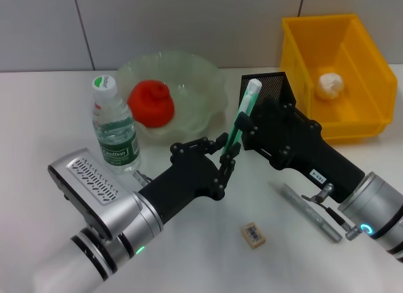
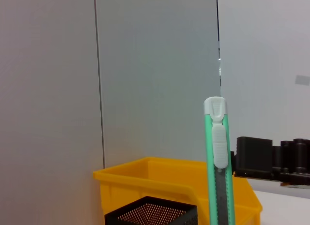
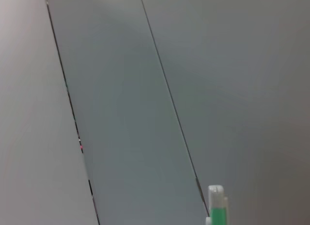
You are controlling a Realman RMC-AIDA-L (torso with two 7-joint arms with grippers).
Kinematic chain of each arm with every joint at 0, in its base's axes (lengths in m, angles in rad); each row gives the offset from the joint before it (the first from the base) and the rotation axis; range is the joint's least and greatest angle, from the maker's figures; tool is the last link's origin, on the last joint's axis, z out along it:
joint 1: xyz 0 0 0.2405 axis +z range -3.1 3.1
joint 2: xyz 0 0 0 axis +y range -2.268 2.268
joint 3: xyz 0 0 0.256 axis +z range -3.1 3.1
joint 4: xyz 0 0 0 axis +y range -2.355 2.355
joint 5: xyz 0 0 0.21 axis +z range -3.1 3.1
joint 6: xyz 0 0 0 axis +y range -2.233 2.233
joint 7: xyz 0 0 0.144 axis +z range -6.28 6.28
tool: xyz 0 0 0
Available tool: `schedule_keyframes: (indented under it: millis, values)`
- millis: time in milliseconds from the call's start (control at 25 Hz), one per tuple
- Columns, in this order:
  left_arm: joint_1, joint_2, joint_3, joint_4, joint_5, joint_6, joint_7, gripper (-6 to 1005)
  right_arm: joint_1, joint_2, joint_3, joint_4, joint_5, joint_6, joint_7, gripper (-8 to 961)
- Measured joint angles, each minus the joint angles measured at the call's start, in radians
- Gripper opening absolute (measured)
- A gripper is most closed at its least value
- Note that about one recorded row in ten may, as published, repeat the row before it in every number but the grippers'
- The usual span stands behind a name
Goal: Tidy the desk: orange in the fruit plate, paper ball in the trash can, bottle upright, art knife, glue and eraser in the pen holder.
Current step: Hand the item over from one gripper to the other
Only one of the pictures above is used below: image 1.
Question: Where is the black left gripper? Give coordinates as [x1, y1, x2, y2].
[137, 132, 242, 225]

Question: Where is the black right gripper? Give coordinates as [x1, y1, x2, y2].
[236, 95, 366, 205]

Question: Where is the green utility knife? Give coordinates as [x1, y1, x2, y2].
[220, 78, 263, 157]

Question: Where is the white paper ball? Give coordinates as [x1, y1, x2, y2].
[316, 72, 344, 100]

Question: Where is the orange fruit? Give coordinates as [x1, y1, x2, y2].
[127, 80, 176, 129]

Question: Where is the grey glitter pen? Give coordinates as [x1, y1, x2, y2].
[279, 182, 343, 243]

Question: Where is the beige barcode eraser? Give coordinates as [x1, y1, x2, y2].
[241, 222, 268, 250]

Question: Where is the clear green-label water bottle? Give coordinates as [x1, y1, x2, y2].
[90, 74, 142, 176]

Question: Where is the black mesh pen holder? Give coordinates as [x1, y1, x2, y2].
[241, 71, 297, 118]

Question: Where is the clear wavy glass fruit bowl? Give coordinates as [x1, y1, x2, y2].
[116, 50, 228, 146]

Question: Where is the yellow plastic storage bin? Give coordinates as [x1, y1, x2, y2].
[281, 13, 398, 145]

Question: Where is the left wrist connector cable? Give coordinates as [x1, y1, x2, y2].
[132, 169, 154, 185]

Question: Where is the wrist connector cable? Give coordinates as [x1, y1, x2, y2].
[132, 169, 154, 185]
[301, 182, 363, 241]

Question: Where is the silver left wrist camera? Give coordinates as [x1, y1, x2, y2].
[47, 147, 143, 242]

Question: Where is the right wrist connector cable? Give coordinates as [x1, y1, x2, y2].
[301, 182, 363, 241]

